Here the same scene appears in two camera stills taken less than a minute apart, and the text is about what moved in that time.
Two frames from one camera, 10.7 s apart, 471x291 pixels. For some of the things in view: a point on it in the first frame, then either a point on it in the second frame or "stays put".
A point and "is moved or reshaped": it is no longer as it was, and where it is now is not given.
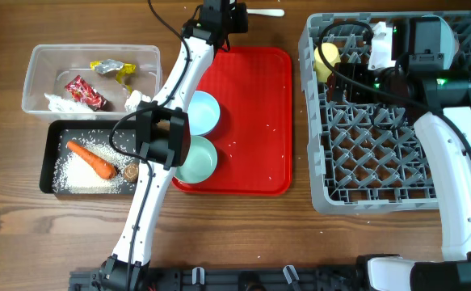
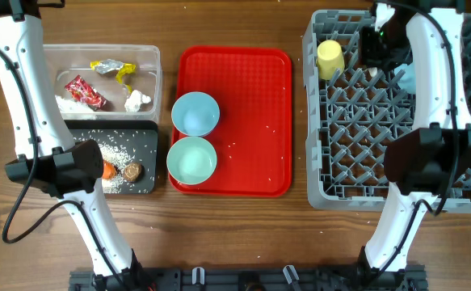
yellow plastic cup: (331, 54) is moved or reshaped
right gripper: (355, 72) -> (369, 59)
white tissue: (59, 105) stays put
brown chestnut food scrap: (131, 172) stays put
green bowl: (200, 162) stays put
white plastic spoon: (267, 12) is moved or reshaped
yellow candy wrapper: (120, 76) stays put
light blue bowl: (203, 112) stays put
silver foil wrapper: (108, 65) stays put
